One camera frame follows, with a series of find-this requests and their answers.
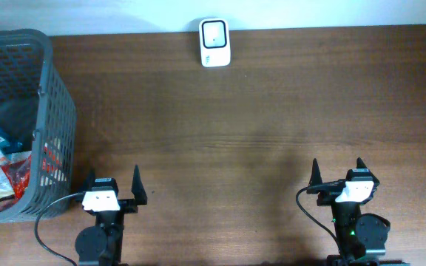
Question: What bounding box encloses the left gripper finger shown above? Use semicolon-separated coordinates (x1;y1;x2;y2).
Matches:
131;165;148;205
78;168;95;192

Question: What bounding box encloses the red snack bag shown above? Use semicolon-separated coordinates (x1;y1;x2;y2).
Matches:
1;138;63;202

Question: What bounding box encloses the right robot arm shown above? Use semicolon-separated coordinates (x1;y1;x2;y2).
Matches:
303;158;407;266

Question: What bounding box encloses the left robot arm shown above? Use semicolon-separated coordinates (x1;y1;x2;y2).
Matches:
75;166;148;266

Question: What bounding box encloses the white barcode scanner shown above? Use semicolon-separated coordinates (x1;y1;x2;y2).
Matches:
198;18;231;68

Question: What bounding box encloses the grey plastic mesh basket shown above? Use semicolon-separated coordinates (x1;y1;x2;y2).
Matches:
0;29;77;224

